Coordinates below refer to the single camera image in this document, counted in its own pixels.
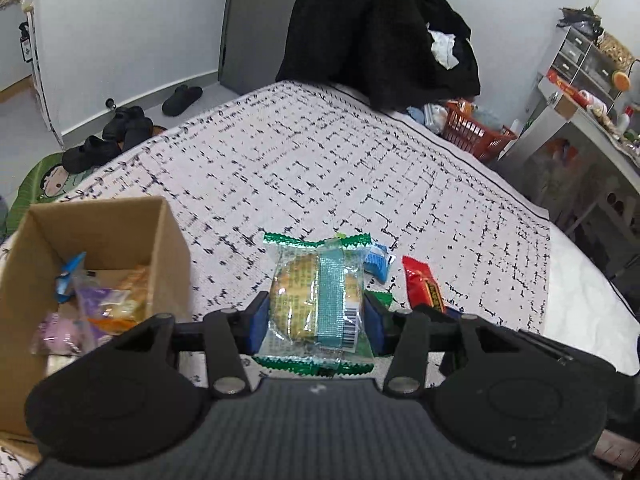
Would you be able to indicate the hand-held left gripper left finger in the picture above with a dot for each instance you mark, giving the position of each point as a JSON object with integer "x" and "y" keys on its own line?
{"x": 257, "y": 325}

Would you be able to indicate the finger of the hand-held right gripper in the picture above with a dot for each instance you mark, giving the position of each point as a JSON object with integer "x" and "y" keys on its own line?
{"x": 545, "y": 346}

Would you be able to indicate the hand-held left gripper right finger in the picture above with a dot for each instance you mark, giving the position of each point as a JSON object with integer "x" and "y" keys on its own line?
{"x": 374, "y": 326}

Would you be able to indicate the green-edged clear cake packet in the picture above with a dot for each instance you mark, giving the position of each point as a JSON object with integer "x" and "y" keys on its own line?
{"x": 300, "y": 300}

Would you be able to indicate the red snack packet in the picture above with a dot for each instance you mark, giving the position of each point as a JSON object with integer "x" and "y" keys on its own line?
{"x": 422, "y": 285}

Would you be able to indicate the orange clear cake packet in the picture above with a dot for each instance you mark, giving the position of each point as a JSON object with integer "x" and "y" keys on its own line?
{"x": 127, "y": 305}

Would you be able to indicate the brown cardboard box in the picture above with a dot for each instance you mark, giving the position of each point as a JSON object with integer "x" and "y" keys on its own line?
{"x": 115, "y": 230}

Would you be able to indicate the clear purple snack packet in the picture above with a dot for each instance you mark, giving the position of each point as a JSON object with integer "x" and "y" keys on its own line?
{"x": 57, "y": 332}

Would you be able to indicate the small dark green snack packet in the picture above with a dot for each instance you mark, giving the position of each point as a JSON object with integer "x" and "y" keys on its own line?
{"x": 380, "y": 297}

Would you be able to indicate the blue snack packet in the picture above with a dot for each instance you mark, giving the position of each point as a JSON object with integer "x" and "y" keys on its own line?
{"x": 377, "y": 262}

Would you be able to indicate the white mattress sheet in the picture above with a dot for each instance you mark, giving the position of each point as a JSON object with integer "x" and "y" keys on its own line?
{"x": 585, "y": 285}

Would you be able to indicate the purple printed snack packet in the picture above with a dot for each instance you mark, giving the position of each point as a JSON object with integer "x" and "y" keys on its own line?
{"x": 95, "y": 300}

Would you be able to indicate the white black-patterned bed cover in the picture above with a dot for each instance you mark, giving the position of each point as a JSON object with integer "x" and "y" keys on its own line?
{"x": 300, "y": 160}

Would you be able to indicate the small blue clear packet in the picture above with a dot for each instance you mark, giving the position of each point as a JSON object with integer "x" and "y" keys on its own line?
{"x": 67, "y": 280}

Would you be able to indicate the red plastic basket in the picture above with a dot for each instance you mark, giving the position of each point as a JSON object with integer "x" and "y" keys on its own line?
{"x": 475, "y": 135}

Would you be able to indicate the blue cloth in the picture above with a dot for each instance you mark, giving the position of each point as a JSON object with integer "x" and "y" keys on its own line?
{"x": 417, "y": 114}

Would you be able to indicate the white desk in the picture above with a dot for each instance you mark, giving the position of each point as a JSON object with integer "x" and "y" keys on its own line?
{"x": 550, "y": 125}

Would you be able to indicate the black slipper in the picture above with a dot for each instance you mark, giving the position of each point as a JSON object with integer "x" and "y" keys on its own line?
{"x": 182, "y": 99}
{"x": 117, "y": 122}
{"x": 139, "y": 134}
{"x": 90, "y": 154}

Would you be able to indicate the green cartoon floor mat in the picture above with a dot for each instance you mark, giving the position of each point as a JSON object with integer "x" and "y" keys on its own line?
{"x": 45, "y": 180}

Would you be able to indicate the red box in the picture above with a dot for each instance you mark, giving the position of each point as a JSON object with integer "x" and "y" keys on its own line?
{"x": 565, "y": 87}

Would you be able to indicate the black door stopper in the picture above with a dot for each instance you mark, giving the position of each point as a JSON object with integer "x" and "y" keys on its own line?
{"x": 111, "y": 104}

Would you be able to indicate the orange round object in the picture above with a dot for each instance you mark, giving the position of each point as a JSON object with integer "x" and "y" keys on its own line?
{"x": 621, "y": 79}

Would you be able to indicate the white cloth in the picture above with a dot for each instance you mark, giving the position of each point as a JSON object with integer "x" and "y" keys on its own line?
{"x": 445, "y": 47}

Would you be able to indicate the black coat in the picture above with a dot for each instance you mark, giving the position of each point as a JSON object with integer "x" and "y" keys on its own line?
{"x": 375, "y": 35}

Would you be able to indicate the grey drawer unit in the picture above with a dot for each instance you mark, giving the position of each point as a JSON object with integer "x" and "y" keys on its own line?
{"x": 570, "y": 52}

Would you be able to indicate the grey wardrobe panel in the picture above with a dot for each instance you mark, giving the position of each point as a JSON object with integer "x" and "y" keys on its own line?
{"x": 260, "y": 25}

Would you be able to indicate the wicker basket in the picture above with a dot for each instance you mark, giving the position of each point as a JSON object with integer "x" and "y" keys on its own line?
{"x": 617, "y": 50}

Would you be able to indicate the black bag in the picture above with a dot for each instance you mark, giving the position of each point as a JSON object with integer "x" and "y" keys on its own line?
{"x": 580, "y": 16}

